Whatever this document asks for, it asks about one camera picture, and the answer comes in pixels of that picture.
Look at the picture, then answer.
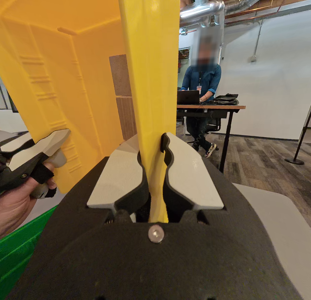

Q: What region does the person's left hand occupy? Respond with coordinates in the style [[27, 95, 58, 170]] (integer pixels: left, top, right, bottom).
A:
[[0, 162, 58, 239]]

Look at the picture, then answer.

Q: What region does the black sign stand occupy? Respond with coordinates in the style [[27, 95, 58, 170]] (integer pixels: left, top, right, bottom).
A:
[[285, 105, 311, 165]]

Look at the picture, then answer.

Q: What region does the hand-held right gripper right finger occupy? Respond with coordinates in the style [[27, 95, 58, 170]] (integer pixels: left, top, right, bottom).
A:
[[160, 132, 225, 223]]

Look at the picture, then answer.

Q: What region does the silver ventilation duct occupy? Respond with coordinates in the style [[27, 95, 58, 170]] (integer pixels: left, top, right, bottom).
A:
[[179, 0, 277, 27]]

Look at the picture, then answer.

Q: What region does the green plastic box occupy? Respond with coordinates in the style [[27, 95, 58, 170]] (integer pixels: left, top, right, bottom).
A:
[[0, 205, 58, 300]]

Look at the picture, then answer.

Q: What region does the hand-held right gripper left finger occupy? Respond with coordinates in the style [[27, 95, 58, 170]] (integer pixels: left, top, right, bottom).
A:
[[86, 134, 150, 221]]

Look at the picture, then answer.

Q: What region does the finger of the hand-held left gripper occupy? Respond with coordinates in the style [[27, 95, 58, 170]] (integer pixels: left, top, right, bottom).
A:
[[7, 129, 71, 172], [0, 131, 35, 159]]

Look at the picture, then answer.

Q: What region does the metal wall conduit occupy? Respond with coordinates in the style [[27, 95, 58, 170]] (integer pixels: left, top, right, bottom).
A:
[[250, 19, 265, 63]]

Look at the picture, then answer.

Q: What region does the wooden desk with black legs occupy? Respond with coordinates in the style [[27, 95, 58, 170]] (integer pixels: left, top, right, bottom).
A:
[[176, 104, 246, 174]]

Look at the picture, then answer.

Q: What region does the group of large plain wooden blocks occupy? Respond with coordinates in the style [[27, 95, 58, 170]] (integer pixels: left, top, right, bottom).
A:
[[109, 54, 138, 141]]

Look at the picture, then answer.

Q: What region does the yellow plastic box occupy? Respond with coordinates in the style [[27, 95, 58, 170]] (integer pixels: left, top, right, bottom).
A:
[[0, 0, 181, 223]]

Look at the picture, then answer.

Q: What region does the black laptop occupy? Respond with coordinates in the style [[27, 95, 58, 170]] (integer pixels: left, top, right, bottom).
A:
[[177, 90, 201, 105]]

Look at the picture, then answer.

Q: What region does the black bag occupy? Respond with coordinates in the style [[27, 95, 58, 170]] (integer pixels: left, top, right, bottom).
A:
[[207, 93, 240, 106]]

